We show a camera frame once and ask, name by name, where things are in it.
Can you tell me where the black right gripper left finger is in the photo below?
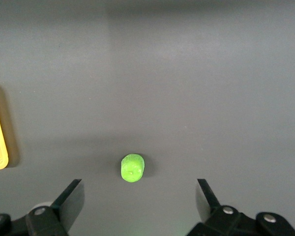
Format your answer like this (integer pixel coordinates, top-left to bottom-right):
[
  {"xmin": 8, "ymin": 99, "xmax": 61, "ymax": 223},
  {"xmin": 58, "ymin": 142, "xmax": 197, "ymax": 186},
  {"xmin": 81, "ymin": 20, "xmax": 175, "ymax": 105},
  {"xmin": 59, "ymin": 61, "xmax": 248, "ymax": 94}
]
[{"xmin": 26, "ymin": 178, "xmax": 85, "ymax": 236}]

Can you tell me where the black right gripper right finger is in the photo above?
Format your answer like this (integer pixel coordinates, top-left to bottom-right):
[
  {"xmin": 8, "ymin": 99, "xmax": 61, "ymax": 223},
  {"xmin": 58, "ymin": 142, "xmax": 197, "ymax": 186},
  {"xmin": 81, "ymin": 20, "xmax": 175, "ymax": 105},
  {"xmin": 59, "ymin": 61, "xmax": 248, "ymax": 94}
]
[{"xmin": 186, "ymin": 178, "xmax": 256, "ymax": 236}]

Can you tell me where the green toy apple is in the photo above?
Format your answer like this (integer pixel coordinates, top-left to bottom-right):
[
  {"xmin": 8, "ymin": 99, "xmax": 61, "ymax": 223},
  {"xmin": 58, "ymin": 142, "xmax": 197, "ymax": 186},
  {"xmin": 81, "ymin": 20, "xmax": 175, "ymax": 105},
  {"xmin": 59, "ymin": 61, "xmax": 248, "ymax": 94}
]
[{"xmin": 120, "ymin": 153, "xmax": 146, "ymax": 183}]

